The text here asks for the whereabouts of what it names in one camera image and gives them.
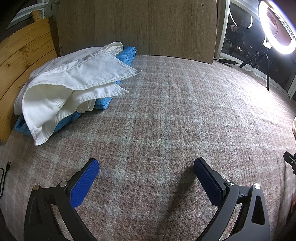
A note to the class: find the blue garment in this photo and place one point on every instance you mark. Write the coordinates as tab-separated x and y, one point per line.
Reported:
127	54

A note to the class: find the oak wooden panel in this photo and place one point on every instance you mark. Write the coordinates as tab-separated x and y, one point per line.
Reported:
138	27

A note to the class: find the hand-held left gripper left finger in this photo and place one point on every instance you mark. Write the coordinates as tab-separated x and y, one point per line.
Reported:
84	183

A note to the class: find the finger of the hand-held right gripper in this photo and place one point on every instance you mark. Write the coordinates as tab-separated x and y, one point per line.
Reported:
290	161

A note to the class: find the black tripod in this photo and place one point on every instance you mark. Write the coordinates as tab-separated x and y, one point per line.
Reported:
267	69

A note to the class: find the pine wooden headboard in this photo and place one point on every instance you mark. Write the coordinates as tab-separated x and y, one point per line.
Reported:
27	39

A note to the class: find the white woven garment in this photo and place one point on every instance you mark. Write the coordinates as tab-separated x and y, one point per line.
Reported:
69	76

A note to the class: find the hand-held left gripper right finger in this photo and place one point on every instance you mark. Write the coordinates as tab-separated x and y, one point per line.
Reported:
208	183

